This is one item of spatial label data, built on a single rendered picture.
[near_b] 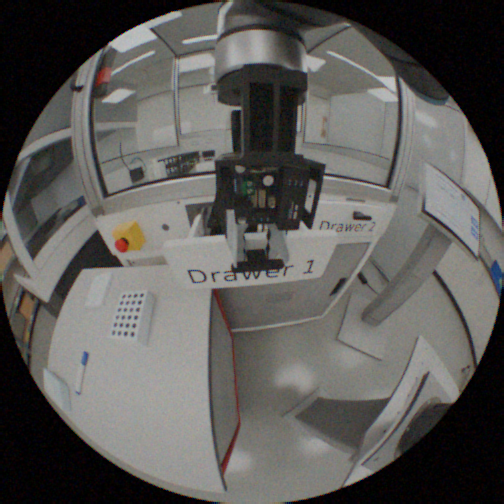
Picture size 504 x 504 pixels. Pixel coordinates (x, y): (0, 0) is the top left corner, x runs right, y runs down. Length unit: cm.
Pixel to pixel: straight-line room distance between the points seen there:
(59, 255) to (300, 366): 142
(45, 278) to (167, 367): 64
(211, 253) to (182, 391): 25
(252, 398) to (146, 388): 79
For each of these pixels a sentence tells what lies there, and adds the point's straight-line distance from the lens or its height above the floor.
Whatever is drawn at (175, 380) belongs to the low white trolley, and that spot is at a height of 76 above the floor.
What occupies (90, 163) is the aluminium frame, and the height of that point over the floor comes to 110.
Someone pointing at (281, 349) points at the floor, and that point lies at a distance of 109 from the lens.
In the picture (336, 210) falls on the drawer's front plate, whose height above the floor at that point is 91.
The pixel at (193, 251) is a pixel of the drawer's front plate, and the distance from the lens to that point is 23.
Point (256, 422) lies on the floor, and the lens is 109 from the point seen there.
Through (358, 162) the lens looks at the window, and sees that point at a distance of 47.
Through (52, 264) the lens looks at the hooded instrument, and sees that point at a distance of 83.
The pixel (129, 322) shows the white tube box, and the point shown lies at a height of 80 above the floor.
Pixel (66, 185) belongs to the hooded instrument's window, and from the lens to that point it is 93.
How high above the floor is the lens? 105
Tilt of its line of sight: 41 degrees down
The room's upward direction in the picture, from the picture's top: straight up
